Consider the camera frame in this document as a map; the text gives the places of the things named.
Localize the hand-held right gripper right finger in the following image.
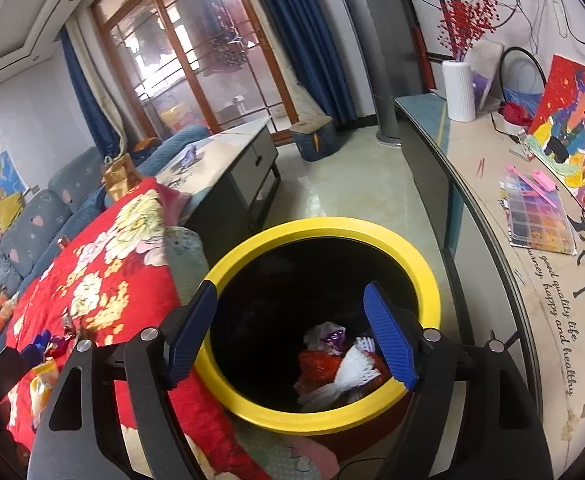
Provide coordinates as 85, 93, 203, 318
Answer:
362, 281, 555, 480

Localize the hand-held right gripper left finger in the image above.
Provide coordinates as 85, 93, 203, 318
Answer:
27, 280, 219, 480

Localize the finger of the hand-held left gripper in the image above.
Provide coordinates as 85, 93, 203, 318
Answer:
0, 347, 36, 431

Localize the yellow snack packet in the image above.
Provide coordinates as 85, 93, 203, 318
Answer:
28, 360, 66, 431

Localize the blue candy wrapper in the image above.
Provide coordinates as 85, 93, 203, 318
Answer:
20, 330, 58, 366

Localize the white foam fruit net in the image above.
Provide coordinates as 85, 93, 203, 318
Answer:
299, 337, 393, 411

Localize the red mesh wrapper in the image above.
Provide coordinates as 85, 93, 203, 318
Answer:
297, 350, 345, 386

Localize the silver candy wrapper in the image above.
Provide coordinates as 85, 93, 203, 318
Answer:
60, 310, 80, 341

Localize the yellow trash bin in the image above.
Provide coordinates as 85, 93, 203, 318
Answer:
192, 216, 443, 436

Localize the red floral blanket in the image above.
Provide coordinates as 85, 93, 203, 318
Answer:
0, 177, 343, 480

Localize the television cabinet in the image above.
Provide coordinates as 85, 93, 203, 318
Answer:
395, 92, 585, 480

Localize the gold gift bag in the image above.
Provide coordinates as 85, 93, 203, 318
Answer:
102, 155, 143, 201

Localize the blue sofa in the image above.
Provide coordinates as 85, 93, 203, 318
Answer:
0, 125, 213, 366

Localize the yellow pillow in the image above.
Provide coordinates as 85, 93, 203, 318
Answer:
0, 192, 26, 231

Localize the grey coffee table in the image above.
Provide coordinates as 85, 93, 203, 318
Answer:
155, 116, 282, 246

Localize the clear bead organiser box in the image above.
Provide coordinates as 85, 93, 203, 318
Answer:
503, 174, 577, 257

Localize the blue storage stool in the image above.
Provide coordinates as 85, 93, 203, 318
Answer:
289, 116, 338, 162

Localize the pink plastic tool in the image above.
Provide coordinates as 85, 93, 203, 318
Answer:
506, 162, 558, 206

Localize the small clear container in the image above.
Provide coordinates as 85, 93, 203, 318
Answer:
509, 132, 538, 161

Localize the white ribbed vase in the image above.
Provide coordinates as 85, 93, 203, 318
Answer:
441, 60, 477, 122

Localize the blue and beige curtain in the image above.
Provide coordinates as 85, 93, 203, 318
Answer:
60, 25, 128, 158

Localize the wooden glass sliding door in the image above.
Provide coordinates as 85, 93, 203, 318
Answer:
90, 0, 298, 136

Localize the colourful portrait painting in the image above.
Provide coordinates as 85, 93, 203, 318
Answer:
526, 54, 585, 220

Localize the purple picture card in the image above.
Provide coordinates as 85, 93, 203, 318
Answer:
469, 40, 505, 113

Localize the grey tower air conditioner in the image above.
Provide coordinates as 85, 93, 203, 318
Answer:
322, 0, 403, 147

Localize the basket with black handle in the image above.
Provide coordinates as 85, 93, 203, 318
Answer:
499, 46, 545, 128

